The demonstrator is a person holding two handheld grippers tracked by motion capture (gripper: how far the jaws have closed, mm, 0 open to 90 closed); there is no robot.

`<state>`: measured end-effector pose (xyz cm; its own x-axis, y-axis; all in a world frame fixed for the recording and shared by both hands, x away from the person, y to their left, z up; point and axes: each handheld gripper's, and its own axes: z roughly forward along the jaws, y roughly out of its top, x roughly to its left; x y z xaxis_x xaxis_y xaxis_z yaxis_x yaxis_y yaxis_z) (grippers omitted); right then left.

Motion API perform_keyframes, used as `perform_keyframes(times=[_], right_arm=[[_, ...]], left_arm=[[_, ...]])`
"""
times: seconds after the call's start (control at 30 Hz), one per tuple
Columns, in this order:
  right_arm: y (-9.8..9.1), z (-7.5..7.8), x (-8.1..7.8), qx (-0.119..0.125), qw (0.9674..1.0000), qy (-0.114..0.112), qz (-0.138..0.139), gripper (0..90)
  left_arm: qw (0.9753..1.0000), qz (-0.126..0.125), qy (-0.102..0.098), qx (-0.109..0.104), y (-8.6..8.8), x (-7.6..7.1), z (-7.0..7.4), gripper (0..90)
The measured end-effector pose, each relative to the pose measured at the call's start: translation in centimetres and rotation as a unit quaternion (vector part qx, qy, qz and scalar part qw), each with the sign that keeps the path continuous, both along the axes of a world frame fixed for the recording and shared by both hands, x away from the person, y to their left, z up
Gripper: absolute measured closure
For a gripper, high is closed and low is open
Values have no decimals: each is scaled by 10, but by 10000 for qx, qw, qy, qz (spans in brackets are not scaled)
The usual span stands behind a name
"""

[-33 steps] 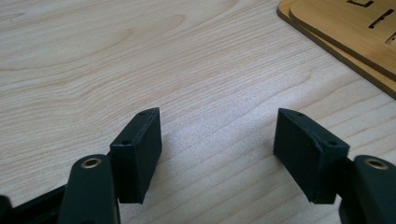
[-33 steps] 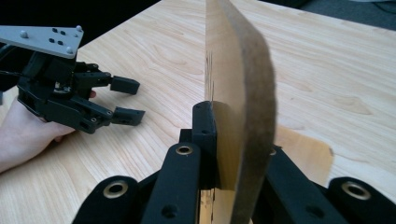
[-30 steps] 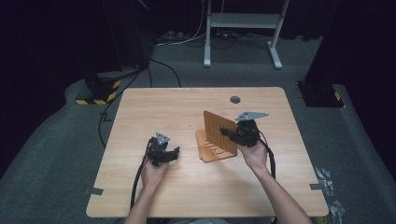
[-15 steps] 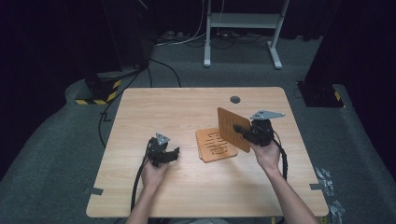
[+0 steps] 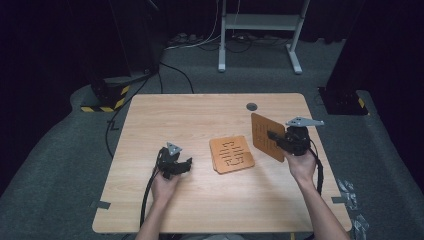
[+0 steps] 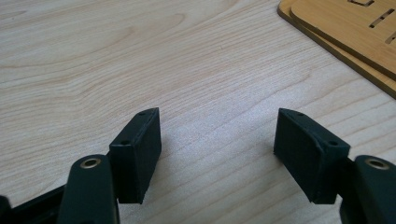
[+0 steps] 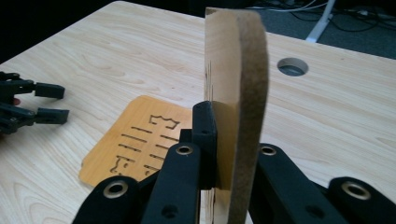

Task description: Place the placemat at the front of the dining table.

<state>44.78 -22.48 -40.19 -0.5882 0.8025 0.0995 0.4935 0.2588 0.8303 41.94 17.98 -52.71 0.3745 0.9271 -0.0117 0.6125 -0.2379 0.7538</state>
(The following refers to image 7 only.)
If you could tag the white metal stand leg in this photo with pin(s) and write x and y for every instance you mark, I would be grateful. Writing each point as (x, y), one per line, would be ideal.
(320, 21)

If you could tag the light wooden board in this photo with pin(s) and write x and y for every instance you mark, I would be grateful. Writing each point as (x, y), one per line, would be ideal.
(236, 77)

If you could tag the orange wooden board with cutouts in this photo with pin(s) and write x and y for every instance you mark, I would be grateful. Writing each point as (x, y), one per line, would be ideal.
(137, 140)

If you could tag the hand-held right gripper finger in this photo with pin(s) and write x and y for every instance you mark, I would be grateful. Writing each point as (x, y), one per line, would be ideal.
(205, 149)

